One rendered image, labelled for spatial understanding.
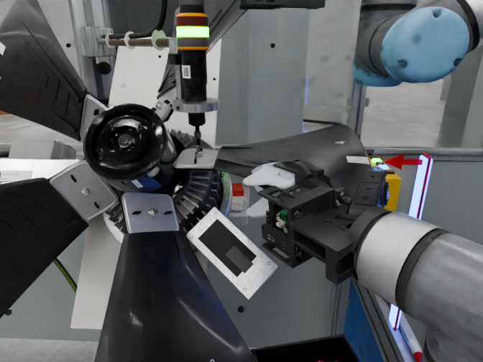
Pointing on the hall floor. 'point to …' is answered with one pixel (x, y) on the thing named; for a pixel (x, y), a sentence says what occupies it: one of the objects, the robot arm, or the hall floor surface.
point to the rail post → (341, 307)
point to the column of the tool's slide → (77, 16)
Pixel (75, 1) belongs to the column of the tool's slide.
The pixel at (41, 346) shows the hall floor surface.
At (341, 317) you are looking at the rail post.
